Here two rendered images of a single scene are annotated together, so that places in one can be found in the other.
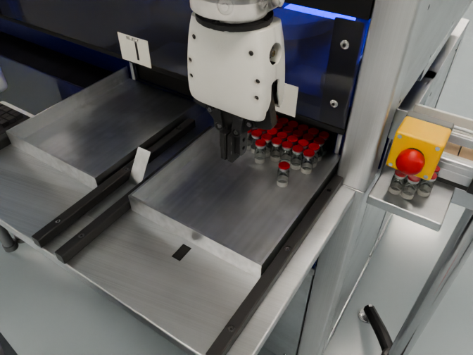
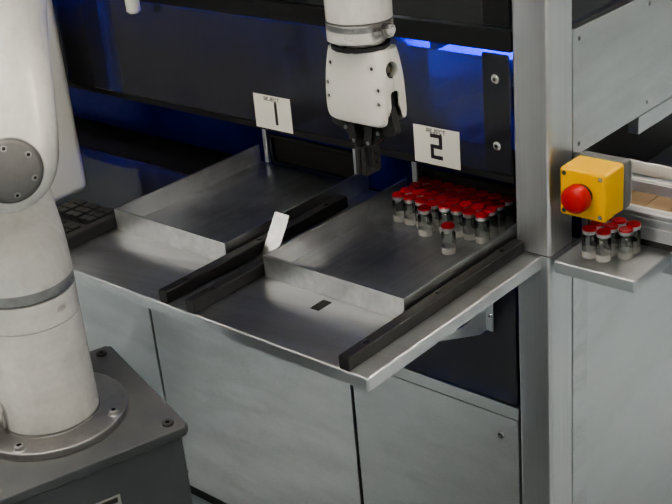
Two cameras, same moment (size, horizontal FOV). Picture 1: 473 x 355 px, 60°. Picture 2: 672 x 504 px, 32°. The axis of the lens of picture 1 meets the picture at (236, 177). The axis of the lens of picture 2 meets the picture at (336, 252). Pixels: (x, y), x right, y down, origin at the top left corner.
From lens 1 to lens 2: 1.09 m
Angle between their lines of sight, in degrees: 18
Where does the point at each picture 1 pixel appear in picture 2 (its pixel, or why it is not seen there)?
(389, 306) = not seen: outside the picture
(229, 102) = (359, 113)
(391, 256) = not seen: outside the picture
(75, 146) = (195, 227)
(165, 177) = (306, 248)
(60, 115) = (173, 200)
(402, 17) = (537, 47)
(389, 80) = (542, 111)
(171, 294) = (307, 332)
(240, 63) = (364, 77)
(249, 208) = (404, 272)
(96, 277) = (229, 322)
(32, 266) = not seen: outside the picture
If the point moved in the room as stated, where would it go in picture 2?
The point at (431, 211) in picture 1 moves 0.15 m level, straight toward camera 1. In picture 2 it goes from (627, 271) to (569, 314)
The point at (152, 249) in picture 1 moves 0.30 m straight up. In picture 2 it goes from (288, 303) to (265, 99)
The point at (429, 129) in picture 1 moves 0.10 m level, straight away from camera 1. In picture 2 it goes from (596, 164) to (628, 141)
